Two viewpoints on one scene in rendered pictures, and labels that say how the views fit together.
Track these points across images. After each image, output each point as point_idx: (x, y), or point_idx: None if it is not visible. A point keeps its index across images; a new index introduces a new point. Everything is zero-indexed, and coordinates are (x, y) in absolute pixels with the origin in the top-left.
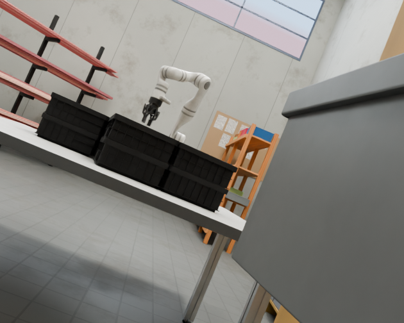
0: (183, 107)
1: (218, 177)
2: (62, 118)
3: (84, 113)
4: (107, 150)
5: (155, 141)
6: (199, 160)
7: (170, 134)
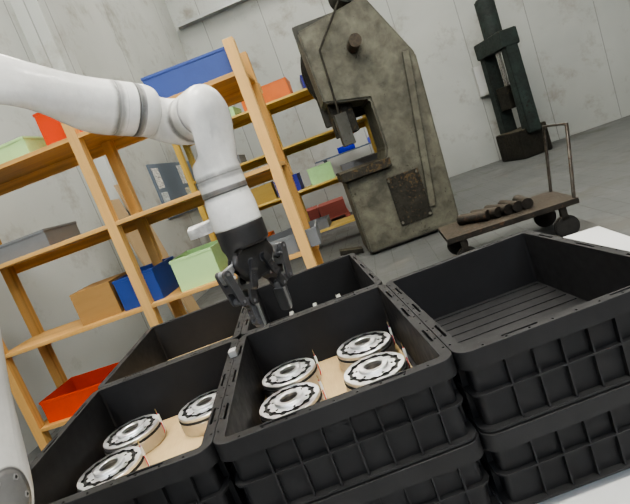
0: None
1: (182, 345)
2: (498, 293)
3: (447, 277)
4: None
5: (290, 292)
6: (218, 318)
7: (18, 478)
